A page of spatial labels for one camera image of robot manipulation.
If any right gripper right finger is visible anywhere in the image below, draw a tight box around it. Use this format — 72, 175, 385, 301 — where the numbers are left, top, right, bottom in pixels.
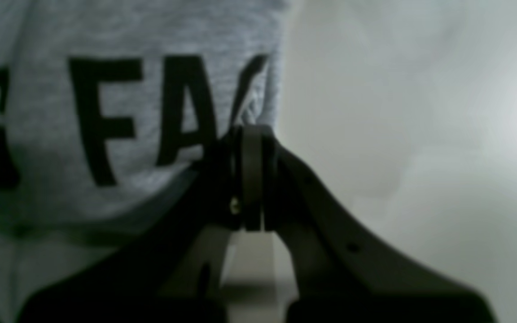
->
262, 129, 497, 323

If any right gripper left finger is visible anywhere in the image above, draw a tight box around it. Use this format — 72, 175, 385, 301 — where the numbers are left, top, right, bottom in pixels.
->
17, 126, 264, 323

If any grey T-shirt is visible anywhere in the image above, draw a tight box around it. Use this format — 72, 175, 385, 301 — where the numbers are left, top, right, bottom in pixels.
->
0, 0, 293, 323

